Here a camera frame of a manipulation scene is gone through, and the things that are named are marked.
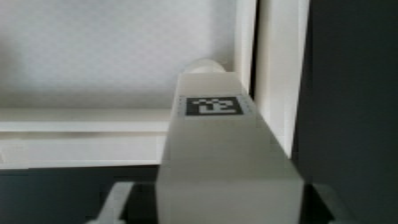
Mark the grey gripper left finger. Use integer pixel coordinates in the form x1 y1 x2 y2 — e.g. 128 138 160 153
86 182 159 224

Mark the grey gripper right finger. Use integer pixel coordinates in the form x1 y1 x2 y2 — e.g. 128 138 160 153
299 183 363 224

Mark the white desk top tray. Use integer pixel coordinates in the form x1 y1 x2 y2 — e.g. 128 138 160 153
0 0 256 132

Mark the white front fence bar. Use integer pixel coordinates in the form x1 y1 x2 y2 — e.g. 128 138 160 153
0 132 166 170

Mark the white right fence block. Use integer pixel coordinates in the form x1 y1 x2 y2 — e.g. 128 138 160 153
255 0 311 155

